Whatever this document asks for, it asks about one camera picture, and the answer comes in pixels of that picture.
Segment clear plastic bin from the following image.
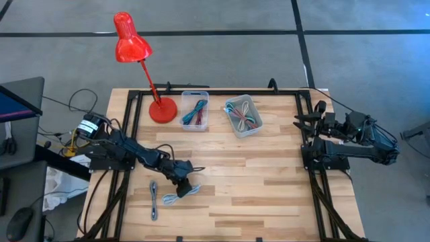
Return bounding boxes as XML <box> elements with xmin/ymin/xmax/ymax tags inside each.
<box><xmin>180</xmin><ymin>90</ymin><xmax>210</xmax><ymax>132</ymax></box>

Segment pink cable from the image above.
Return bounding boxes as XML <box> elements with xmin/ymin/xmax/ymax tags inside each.
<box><xmin>230</xmin><ymin>107</ymin><xmax>259</xmax><ymax>129</ymax></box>

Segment grey plastic bin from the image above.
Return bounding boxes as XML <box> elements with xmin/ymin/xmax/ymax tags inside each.
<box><xmin>224</xmin><ymin>93</ymin><xmax>264</xmax><ymax>139</ymax></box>

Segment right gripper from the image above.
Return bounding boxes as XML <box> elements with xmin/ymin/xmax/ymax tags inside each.
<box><xmin>293</xmin><ymin>112</ymin><xmax>347</xmax><ymax>137</ymax></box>

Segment black scissors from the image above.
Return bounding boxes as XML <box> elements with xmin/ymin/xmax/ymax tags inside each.
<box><xmin>0</xmin><ymin>136</ymin><xmax>17</xmax><ymax>157</ymax></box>

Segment teal braided cable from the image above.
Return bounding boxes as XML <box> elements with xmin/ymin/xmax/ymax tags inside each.
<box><xmin>181</xmin><ymin>99</ymin><xmax>208</xmax><ymax>126</ymax></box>

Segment grey cable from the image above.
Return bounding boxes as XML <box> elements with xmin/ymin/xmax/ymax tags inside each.
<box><xmin>149</xmin><ymin>180</ymin><xmax>159</xmax><ymax>222</ymax></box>

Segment dark red cable bundle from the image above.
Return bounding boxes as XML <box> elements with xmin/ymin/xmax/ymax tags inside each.
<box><xmin>184</xmin><ymin>99</ymin><xmax>208</xmax><ymax>125</ymax></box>

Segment red desk lamp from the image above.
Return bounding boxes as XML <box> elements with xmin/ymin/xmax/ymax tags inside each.
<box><xmin>113</xmin><ymin>11</ymin><xmax>178</xmax><ymax>124</ymax></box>

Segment black computer mouse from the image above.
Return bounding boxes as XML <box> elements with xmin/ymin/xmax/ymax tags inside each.
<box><xmin>5</xmin><ymin>206</ymin><xmax>34</xmax><ymax>242</ymax></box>

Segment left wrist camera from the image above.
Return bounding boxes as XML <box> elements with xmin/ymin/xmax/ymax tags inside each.
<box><xmin>182</xmin><ymin>159</ymin><xmax>196</xmax><ymax>176</ymax></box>

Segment black metal table frame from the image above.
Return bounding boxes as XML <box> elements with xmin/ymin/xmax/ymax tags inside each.
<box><xmin>75</xmin><ymin>77</ymin><xmax>370</xmax><ymax>242</ymax></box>

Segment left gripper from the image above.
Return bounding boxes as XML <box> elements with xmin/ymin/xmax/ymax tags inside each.
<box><xmin>164</xmin><ymin>159</ymin><xmax>195</xmax><ymax>199</ymax></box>

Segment grey side desk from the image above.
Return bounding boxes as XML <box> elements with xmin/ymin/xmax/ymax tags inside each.
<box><xmin>0</xmin><ymin>76</ymin><xmax>46</xmax><ymax>169</ymax></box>

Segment dark desk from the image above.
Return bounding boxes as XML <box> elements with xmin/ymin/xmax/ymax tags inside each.
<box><xmin>0</xmin><ymin>160</ymin><xmax>48</xmax><ymax>242</ymax></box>

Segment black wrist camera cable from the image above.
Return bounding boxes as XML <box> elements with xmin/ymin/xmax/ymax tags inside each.
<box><xmin>157</xmin><ymin>143</ymin><xmax>206</xmax><ymax>173</ymax></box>

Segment white plastic bag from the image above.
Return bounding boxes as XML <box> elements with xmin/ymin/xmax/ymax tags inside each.
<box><xmin>43</xmin><ymin>154</ymin><xmax>90</xmax><ymax>211</ymax></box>

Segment black floor cable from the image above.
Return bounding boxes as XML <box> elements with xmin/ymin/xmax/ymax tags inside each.
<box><xmin>42</xmin><ymin>88</ymin><xmax>105</xmax><ymax>118</ymax></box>

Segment dark computer monitor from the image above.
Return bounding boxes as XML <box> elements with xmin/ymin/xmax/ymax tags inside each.
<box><xmin>0</xmin><ymin>83</ymin><xmax>44</xmax><ymax>124</ymax></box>

